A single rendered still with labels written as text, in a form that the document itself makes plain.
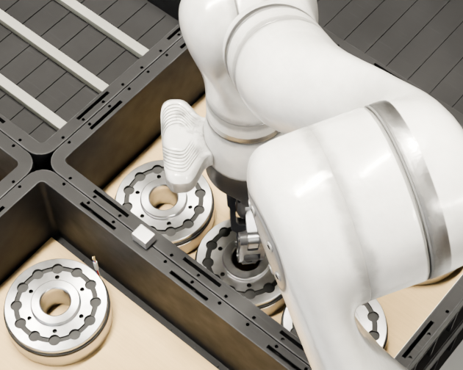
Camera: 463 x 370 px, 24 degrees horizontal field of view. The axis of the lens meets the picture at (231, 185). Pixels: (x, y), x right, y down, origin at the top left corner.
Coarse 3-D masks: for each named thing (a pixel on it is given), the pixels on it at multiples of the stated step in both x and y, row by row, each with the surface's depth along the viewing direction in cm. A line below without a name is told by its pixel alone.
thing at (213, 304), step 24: (24, 192) 103; (72, 192) 103; (0, 216) 102; (96, 216) 103; (120, 240) 100; (168, 264) 99; (192, 288) 99; (216, 312) 96; (264, 336) 95; (288, 360) 94
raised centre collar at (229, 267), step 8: (232, 240) 108; (232, 248) 107; (224, 256) 106; (224, 264) 106; (232, 264) 106; (264, 264) 106; (232, 272) 106; (240, 272) 106; (248, 272) 106; (256, 272) 106; (264, 272) 106; (240, 280) 106; (248, 280) 106
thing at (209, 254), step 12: (216, 228) 109; (228, 228) 109; (204, 240) 108; (216, 240) 108; (228, 240) 108; (204, 252) 107; (216, 252) 107; (204, 264) 107; (216, 264) 107; (228, 276) 106; (264, 276) 106; (240, 288) 105; (252, 288) 105; (264, 288) 106; (276, 288) 105; (252, 300) 104; (264, 300) 104
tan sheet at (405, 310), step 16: (160, 144) 118; (144, 160) 117; (112, 192) 115; (160, 208) 114; (224, 208) 114; (192, 256) 111; (416, 288) 109; (432, 288) 109; (448, 288) 109; (384, 304) 108; (400, 304) 108; (416, 304) 108; (432, 304) 108; (400, 320) 107; (416, 320) 107; (400, 336) 106
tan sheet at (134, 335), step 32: (32, 256) 111; (64, 256) 111; (0, 288) 109; (0, 320) 107; (128, 320) 107; (0, 352) 105; (96, 352) 105; (128, 352) 105; (160, 352) 105; (192, 352) 105
